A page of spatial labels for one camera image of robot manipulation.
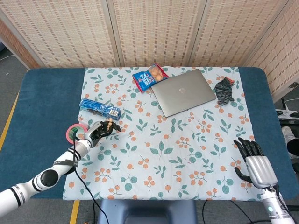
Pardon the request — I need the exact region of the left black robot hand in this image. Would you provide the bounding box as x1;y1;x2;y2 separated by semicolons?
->
84;120;122;149

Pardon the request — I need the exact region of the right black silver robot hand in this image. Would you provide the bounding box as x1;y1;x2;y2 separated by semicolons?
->
233;137;279;189

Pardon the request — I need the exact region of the blue gray robot base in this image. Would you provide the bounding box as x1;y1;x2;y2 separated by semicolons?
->
97;199;197;224

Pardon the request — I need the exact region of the blue cardboard box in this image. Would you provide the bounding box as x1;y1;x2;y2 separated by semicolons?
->
78;98;122;121

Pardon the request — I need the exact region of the red tape roll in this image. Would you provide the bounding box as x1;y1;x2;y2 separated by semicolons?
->
66;124;89;143

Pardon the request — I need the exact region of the white and black shoe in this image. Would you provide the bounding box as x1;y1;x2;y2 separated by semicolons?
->
281;126;299;160

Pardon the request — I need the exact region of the white stand base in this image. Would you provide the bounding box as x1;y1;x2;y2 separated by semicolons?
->
275;97;299;121

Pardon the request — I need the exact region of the floral fruit print tablecloth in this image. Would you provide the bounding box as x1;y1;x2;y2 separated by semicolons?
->
62;67;257;201

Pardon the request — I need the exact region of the blue snack bag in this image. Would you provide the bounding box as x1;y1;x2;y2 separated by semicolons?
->
132;63;170;94

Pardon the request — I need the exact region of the dark striped sock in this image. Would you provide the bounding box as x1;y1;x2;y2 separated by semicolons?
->
214;77;235;106

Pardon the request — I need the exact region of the gray closed laptop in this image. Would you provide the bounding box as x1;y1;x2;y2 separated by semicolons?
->
151;68;217;118

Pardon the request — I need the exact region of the woven bamboo folding screen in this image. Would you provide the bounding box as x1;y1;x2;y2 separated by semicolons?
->
0;0;299;102

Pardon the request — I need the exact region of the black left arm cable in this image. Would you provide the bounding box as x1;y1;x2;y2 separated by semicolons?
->
70;131;110;224

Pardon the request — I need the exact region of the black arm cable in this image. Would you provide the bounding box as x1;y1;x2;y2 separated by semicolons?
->
202;184;299;224
70;131;110;224

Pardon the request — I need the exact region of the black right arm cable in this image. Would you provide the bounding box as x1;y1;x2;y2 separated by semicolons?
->
202;184;299;224

